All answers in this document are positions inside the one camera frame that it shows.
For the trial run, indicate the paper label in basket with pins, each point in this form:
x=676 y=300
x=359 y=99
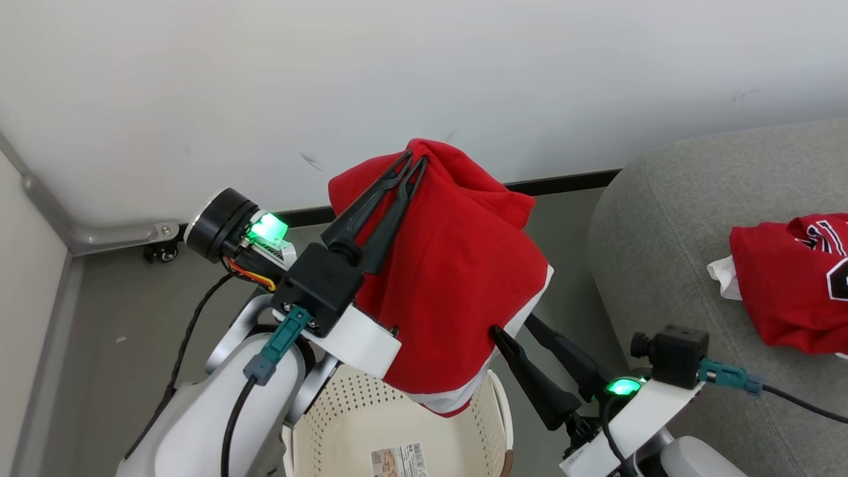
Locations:
x=399 y=460

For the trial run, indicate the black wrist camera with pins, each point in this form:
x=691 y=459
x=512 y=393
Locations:
x=318 y=281
x=676 y=354

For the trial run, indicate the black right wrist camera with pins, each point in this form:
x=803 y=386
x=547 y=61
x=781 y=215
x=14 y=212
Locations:
x=676 y=354

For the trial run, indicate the grey floor skirting strip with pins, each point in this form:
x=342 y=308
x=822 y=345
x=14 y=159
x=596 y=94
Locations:
x=46 y=371

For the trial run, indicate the grey metal frame rail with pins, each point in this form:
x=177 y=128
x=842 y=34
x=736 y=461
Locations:
x=106 y=235

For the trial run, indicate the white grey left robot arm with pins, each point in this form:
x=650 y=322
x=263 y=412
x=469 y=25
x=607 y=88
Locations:
x=192 y=424

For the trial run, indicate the grey fabric sofa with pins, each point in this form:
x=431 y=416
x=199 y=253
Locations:
x=662 y=232

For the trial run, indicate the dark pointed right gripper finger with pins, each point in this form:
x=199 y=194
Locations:
x=540 y=391
x=576 y=361

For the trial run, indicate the red jersey with lettering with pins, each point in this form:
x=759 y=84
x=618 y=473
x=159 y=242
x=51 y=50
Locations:
x=782 y=285

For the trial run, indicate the small black caster wheel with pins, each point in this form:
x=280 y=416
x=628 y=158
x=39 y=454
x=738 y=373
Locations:
x=164 y=252

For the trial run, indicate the black baseboard strip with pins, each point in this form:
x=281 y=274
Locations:
x=570 y=180

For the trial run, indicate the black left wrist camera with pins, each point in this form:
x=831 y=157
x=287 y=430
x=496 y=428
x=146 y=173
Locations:
x=318 y=281

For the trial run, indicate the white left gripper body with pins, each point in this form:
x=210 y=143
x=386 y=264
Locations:
x=218 y=222

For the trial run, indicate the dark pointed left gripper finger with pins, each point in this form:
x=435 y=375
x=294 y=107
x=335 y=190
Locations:
x=364 y=205
x=391 y=225

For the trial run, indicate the red garment with white hem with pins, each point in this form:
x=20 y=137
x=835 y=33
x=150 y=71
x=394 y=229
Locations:
x=457 y=278

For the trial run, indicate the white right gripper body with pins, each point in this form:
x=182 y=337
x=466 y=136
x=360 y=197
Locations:
x=652 y=407

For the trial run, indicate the cream perforated laundry basket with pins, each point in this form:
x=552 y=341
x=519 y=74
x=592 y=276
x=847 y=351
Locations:
x=358 y=424

